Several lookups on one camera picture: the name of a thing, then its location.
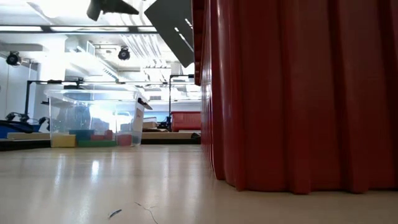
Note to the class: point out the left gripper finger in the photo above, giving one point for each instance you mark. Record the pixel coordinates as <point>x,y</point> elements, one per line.
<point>118,7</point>
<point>94,11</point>

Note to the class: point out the grey slotted divider panel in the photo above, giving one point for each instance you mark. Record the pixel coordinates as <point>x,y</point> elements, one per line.
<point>174,28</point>

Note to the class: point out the red plastic bin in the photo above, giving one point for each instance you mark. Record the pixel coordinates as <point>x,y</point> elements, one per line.
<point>295,93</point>

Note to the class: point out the black ceiling spotlight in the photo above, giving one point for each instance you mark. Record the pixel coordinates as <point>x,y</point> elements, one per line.
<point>124,53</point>
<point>13,58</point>

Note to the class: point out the clear plastic container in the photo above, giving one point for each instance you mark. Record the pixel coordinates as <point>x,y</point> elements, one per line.
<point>93,112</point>

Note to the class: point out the cardboard box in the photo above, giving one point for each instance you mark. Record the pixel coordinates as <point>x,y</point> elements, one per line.
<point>150,124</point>

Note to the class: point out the long red block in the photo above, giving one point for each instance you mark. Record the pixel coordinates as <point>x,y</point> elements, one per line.
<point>102,136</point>

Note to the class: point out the green block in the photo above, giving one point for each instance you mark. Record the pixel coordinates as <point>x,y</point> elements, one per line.
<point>96,143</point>

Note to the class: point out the red background bin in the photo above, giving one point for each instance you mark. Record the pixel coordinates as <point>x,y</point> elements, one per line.
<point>186,121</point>

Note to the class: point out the yellow block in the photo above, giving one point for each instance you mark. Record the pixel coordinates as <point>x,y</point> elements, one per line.
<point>63,140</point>

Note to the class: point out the light wooden desk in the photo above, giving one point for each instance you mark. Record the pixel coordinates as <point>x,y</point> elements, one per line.
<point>168,135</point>

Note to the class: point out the blue background object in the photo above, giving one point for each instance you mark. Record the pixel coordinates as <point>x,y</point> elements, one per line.
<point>15,129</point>

